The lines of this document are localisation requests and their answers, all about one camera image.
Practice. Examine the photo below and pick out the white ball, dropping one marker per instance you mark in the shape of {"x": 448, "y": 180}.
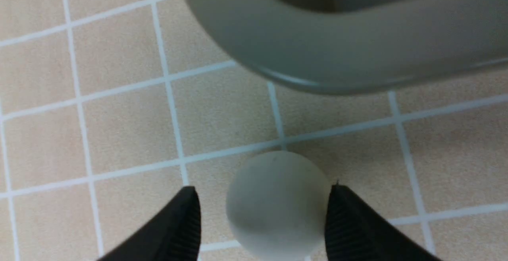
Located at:
{"x": 276, "y": 206}

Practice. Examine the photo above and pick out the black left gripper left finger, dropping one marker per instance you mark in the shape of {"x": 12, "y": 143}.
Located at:
{"x": 174, "y": 234}

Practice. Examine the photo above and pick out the olive green plastic bin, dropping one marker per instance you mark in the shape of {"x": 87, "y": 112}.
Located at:
{"x": 344, "y": 47}

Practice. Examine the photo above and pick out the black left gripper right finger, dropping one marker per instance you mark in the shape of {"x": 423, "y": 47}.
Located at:
{"x": 356, "y": 232}

